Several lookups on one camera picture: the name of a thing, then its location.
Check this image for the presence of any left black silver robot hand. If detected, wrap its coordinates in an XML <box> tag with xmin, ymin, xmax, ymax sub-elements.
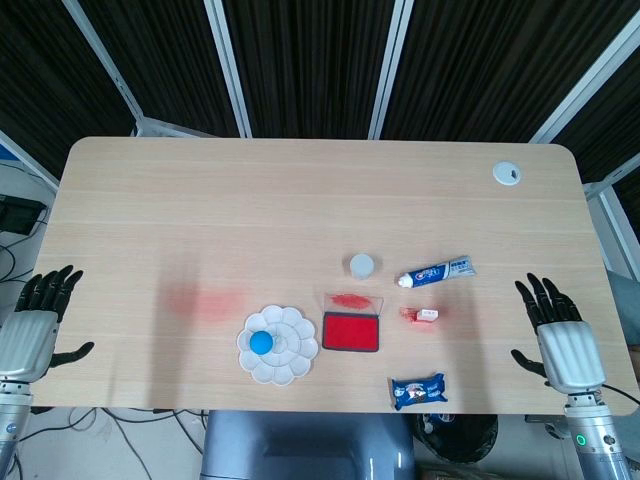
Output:
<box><xmin>0</xmin><ymin>264</ymin><xmax>96</xmax><ymax>384</ymax></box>

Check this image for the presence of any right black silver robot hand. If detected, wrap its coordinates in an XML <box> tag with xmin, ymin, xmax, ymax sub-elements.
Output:
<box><xmin>510</xmin><ymin>272</ymin><xmax>609</xmax><ymax>396</ymax></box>

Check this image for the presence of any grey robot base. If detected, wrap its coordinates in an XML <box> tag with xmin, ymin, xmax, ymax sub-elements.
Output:
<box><xmin>199</xmin><ymin>410</ymin><xmax>416</xmax><ymax>480</ymax></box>

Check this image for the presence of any dark grey table foot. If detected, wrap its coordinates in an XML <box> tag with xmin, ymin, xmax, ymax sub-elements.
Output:
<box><xmin>522</xmin><ymin>413</ymin><xmax>569</xmax><ymax>437</ymax></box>

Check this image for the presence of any black box device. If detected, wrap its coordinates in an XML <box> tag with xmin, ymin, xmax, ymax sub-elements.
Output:
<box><xmin>0</xmin><ymin>195</ymin><xmax>44</xmax><ymax>235</ymax></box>

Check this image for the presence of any black trash bin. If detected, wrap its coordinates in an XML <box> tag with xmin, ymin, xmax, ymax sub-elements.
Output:
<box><xmin>414</xmin><ymin>413</ymin><xmax>499</xmax><ymax>464</ymax></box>

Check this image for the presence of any blue white toothpaste tube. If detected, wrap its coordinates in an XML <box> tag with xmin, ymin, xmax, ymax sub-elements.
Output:
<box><xmin>397</xmin><ymin>254</ymin><xmax>477</xmax><ymax>290</ymax></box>

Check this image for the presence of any blue snack packet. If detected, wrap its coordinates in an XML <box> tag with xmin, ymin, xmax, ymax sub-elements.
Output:
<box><xmin>389</xmin><ymin>372</ymin><xmax>450</xmax><ymax>412</ymax></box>

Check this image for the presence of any blue white board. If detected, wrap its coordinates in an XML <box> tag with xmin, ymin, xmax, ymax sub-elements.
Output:
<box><xmin>0</xmin><ymin>137</ymin><xmax>24</xmax><ymax>167</ymax></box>

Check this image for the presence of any red ink pad clear lid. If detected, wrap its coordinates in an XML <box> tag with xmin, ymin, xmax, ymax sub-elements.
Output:
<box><xmin>321</xmin><ymin>292</ymin><xmax>385</xmax><ymax>354</ymax></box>

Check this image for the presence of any white round cap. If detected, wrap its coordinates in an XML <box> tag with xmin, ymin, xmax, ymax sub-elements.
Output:
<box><xmin>348</xmin><ymin>253</ymin><xmax>376</xmax><ymax>281</ymax></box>

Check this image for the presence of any blue ball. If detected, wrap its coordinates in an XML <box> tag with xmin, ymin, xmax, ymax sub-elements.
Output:
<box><xmin>249</xmin><ymin>330</ymin><xmax>276</xmax><ymax>356</ymax></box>

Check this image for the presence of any white flower paint palette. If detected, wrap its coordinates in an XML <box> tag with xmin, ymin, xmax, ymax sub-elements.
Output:
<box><xmin>236</xmin><ymin>303</ymin><xmax>320</xmax><ymax>387</ymax></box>

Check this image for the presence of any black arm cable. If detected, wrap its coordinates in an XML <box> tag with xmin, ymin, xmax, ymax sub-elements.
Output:
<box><xmin>599</xmin><ymin>383</ymin><xmax>640</xmax><ymax>401</ymax></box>

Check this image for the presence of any black floor cable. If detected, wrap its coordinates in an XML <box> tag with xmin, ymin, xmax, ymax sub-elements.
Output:
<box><xmin>0</xmin><ymin>234</ymin><xmax>36</xmax><ymax>282</ymax></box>
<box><xmin>29</xmin><ymin>407</ymin><xmax>207</xmax><ymax>480</ymax></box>

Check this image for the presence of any white aluminium frame post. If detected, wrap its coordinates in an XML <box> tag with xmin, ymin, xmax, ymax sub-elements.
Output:
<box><xmin>203</xmin><ymin>0</ymin><xmax>252</xmax><ymax>139</ymax></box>
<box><xmin>0</xmin><ymin>128</ymin><xmax>62</xmax><ymax>190</ymax></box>
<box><xmin>528</xmin><ymin>22</ymin><xmax>640</xmax><ymax>145</ymax></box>
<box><xmin>583</xmin><ymin>152</ymin><xmax>640</xmax><ymax>274</ymax></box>
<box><xmin>368</xmin><ymin>0</ymin><xmax>417</xmax><ymax>140</ymax></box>
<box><xmin>62</xmin><ymin>0</ymin><xmax>147</xmax><ymax>124</ymax></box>

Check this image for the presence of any white round cable grommet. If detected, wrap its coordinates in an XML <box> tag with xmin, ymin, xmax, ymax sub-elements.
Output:
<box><xmin>492</xmin><ymin>160</ymin><xmax>522</xmax><ymax>187</ymax></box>

